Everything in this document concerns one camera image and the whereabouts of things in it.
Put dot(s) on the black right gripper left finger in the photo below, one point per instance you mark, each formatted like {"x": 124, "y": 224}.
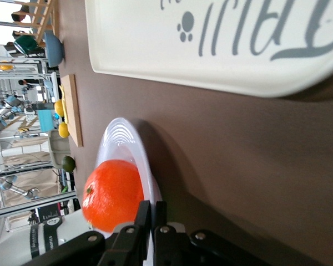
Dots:
{"x": 127, "y": 243}

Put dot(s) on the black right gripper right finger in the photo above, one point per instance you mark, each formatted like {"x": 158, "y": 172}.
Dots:
{"x": 177, "y": 249}

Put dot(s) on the orange fruit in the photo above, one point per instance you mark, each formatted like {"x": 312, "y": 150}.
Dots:
{"x": 113, "y": 194}

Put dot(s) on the white round plate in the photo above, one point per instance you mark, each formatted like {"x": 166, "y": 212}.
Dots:
{"x": 122, "y": 138}

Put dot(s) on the grey background robot arm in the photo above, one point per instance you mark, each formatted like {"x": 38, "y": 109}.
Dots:
{"x": 0, "y": 116}

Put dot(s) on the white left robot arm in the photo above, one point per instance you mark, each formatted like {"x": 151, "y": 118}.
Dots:
{"x": 16, "y": 243}

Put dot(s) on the dark green lime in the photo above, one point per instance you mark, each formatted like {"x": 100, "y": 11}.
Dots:
{"x": 68, "y": 163}

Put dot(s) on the brown table cover mat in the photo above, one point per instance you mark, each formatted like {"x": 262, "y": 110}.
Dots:
{"x": 238, "y": 152}

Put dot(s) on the grey plastic bin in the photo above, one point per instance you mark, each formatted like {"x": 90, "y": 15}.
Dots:
{"x": 58, "y": 149}

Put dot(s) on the yellow lemon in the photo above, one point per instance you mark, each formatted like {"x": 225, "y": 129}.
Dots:
{"x": 63, "y": 130}
{"x": 58, "y": 108}

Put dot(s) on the wooden cutting board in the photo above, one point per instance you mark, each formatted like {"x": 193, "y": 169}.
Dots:
{"x": 73, "y": 110}

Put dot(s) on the yellow plastic fork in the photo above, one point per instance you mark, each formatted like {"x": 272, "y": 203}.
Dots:
{"x": 65, "y": 113}

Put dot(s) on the cyan box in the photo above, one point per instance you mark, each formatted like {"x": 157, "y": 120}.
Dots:
{"x": 45, "y": 121}

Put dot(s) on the cream bear print tray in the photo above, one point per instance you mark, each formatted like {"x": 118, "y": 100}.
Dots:
{"x": 144, "y": 50}

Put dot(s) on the blue bowl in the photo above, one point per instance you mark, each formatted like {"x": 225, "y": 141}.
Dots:
{"x": 54, "y": 50}

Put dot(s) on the dark green cup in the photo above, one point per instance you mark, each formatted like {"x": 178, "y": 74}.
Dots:
{"x": 27, "y": 44}

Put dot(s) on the wooden dish rack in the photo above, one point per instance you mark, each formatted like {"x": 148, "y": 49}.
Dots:
{"x": 43, "y": 19}

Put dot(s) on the aluminium frame bar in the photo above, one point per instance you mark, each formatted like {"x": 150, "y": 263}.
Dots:
{"x": 30, "y": 203}

